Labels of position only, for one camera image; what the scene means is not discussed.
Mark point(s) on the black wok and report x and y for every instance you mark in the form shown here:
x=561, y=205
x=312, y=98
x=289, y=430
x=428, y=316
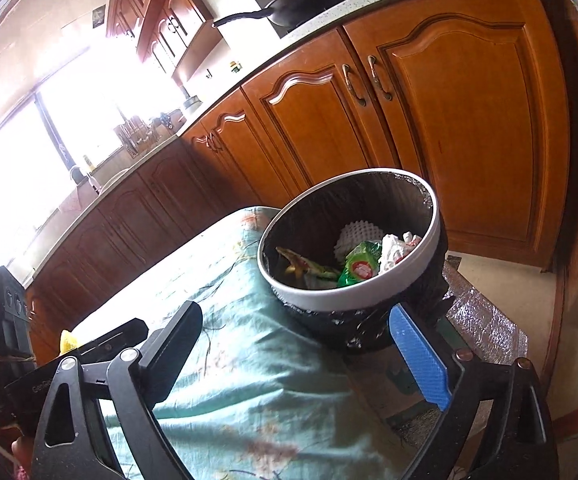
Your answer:
x=309, y=0

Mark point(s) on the speckled white countertop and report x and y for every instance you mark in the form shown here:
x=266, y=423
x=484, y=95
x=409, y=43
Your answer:
x=319, y=25

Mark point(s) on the wooden base cabinets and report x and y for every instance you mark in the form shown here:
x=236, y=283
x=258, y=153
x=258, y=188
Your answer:
x=469, y=135

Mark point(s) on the small steel pot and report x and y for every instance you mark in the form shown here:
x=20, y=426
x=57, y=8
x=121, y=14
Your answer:
x=192, y=102

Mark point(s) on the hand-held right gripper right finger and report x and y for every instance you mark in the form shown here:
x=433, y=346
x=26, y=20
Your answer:
x=419, y=355

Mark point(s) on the wooden wall cabinets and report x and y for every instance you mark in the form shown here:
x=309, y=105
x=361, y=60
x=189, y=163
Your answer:
x=159, y=20

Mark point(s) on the green snack packet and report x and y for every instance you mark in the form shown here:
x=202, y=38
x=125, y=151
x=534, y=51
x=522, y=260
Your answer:
x=359, y=265

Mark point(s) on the white bin with black liner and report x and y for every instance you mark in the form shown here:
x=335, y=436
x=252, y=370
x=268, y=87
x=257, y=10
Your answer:
x=319, y=220

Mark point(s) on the kitchen window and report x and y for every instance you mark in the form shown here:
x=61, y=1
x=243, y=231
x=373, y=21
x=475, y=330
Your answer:
x=44, y=160

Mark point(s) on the teal floral tablecloth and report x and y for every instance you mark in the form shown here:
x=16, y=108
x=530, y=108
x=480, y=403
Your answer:
x=249, y=360

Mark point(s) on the white round bin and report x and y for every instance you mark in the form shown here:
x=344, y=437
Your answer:
x=369, y=295

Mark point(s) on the yellow plastic item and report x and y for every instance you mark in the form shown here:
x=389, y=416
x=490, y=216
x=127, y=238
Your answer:
x=69, y=342

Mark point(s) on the brown banana peel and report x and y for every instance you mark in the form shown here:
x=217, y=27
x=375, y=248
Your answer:
x=294, y=262

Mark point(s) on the white foam fruit net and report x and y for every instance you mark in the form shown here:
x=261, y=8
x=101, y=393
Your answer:
x=359, y=235

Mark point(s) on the white tissue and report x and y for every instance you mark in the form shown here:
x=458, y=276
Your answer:
x=389, y=255

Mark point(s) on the person's left hand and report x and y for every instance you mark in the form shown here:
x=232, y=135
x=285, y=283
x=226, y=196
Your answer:
x=21, y=452

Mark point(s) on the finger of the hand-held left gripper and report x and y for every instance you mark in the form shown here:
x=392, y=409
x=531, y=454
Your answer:
x=114, y=336

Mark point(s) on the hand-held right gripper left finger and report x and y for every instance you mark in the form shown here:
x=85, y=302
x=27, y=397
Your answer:
x=179, y=340

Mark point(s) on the silver foil sheet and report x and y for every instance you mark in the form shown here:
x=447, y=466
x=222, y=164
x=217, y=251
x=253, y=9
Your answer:
x=484, y=320

